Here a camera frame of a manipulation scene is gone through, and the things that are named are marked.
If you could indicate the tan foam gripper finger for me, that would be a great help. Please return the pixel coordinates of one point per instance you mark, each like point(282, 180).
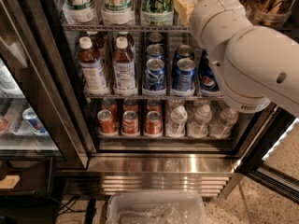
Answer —
point(184, 9)

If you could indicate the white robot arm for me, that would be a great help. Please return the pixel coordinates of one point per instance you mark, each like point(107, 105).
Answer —
point(254, 65)

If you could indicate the green tall can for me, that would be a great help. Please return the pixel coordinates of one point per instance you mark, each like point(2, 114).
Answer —
point(157, 12)

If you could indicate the rear dark can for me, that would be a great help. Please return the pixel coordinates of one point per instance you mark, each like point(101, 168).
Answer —
point(154, 38)

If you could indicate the rear blue pepsi can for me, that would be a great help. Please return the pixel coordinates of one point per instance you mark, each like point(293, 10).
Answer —
point(183, 51)

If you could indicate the blue pepsi can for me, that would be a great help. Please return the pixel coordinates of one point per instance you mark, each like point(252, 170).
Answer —
point(183, 75)
point(183, 51)

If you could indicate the gold black can far right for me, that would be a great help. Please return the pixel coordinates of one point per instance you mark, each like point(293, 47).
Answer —
point(271, 13)

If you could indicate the middle blue patterned can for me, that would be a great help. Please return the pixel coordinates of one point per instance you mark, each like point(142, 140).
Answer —
point(154, 51)

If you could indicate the blue patterned can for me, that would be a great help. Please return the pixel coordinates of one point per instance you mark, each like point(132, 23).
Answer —
point(154, 51)
point(155, 75)

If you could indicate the white orange green can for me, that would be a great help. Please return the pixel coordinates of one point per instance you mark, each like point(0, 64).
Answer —
point(117, 11)

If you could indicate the front blue pepsi can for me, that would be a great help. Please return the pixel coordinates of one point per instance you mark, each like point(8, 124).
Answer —
point(183, 75)

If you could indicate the front blue patterned can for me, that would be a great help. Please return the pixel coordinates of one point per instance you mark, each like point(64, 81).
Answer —
point(155, 75)

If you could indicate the front pepsi logo can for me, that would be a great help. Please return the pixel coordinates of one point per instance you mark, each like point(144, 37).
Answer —
point(207, 80)

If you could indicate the white green can far left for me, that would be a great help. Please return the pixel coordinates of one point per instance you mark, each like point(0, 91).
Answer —
point(80, 11)

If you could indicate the rear right orange can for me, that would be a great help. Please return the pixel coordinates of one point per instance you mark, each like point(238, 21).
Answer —
point(154, 105)

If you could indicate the rear middle orange can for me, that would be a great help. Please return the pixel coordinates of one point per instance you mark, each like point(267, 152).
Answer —
point(130, 105)

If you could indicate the front right orange can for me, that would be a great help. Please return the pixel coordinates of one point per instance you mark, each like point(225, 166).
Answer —
point(153, 123)

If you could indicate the rear left orange can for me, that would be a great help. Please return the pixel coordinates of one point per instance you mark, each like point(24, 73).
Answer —
point(110, 104)

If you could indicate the front middle orange can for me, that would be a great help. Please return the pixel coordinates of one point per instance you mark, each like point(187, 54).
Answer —
point(129, 122)

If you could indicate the front left orange can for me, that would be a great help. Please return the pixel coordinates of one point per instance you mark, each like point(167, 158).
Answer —
point(106, 122)

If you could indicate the steel fridge base grille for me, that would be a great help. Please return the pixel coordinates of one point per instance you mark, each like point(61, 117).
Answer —
point(110, 174)

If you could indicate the open fridge door right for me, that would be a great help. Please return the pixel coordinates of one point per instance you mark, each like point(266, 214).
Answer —
point(256, 165)

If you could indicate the glass fridge door left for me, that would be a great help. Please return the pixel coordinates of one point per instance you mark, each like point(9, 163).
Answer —
point(35, 51)

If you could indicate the blue white can behind glass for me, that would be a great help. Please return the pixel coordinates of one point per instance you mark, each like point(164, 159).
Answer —
point(30, 116)

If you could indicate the red can behind glass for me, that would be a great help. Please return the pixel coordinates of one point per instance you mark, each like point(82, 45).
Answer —
point(3, 124)

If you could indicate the rear right tea bottle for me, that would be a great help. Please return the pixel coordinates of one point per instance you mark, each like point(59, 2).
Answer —
point(130, 39)

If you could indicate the tea bottle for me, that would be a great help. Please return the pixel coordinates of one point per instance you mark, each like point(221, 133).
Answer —
point(90, 63)
point(130, 39)
point(124, 65)
point(97, 40)

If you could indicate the front right tea bottle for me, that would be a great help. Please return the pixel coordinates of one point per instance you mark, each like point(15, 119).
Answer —
point(124, 65)

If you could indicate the rear left tea bottle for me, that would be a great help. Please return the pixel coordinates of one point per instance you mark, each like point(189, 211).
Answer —
point(97, 40)

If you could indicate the front left water bottle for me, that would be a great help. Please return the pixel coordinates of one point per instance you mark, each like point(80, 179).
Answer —
point(175, 127)

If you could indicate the water bottle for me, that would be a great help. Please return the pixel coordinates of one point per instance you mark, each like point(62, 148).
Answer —
point(221, 126)
point(175, 127)
point(198, 126)

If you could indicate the front left tea bottle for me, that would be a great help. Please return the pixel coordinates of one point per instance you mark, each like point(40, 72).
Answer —
point(90, 63)

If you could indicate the front right water bottle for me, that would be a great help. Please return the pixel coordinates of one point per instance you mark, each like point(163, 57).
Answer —
point(221, 126)

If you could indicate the front middle water bottle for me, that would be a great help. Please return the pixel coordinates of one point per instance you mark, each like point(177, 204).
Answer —
point(198, 126)

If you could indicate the clear plastic bin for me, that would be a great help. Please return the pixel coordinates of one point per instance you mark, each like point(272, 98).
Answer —
point(156, 207)

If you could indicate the tan paper label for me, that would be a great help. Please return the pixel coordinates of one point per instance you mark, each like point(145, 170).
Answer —
point(9, 182)

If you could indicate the top wire shelf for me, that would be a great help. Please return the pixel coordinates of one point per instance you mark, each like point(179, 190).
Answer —
point(128, 28)

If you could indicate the wire shelf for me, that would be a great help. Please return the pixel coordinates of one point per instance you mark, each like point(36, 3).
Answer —
point(147, 97)
point(144, 137)
point(128, 28)

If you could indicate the middle wire shelf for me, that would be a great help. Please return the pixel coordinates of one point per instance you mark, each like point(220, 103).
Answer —
point(147, 97)

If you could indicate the bottom wire shelf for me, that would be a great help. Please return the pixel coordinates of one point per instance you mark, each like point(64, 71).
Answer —
point(144, 137)

